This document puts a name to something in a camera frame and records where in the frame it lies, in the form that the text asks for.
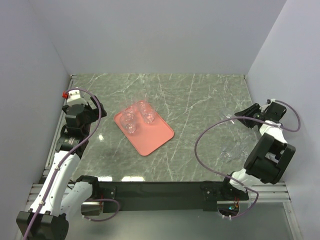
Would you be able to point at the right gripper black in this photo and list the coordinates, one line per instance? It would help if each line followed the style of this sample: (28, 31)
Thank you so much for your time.
(248, 111)

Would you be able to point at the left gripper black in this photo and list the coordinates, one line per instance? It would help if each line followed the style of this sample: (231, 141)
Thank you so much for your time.
(94, 112)

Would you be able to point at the clear glass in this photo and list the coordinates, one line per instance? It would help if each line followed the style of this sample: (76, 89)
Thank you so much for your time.
(226, 156)
(128, 122)
(141, 102)
(128, 112)
(226, 113)
(148, 114)

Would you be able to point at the clear glass edge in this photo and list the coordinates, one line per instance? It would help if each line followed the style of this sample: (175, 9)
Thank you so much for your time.
(241, 152)

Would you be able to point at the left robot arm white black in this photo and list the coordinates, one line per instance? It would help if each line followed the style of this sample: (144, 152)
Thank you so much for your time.
(49, 216)

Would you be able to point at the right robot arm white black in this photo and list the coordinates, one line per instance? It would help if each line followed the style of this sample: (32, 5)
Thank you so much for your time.
(271, 155)

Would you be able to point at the salmon pink plastic tray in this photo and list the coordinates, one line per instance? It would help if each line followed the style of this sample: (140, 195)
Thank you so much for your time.
(148, 137)

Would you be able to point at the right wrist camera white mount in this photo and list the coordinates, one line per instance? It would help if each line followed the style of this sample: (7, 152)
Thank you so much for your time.
(264, 107)

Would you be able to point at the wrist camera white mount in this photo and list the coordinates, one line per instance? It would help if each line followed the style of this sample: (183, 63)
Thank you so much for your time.
(264, 107)
(74, 97)

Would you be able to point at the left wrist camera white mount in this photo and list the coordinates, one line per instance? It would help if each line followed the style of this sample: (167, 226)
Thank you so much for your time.
(74, 97)

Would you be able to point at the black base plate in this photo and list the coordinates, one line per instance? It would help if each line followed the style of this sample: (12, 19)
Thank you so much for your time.
(162, 196)

